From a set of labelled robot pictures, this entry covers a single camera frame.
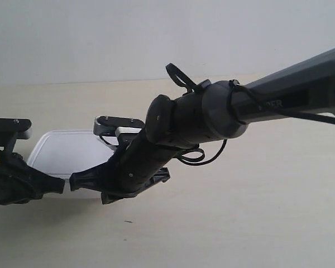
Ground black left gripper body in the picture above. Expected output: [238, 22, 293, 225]
[0, 132, 34, 205]

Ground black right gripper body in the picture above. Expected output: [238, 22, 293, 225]
[101, 133, 181, 204]

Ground white lidded plastic container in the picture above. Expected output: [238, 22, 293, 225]
[26, 129, 117, 199]

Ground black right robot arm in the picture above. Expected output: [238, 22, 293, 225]
[69, 48, 335, 204]

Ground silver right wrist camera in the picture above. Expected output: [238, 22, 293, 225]
[93, 116, 145, 145]

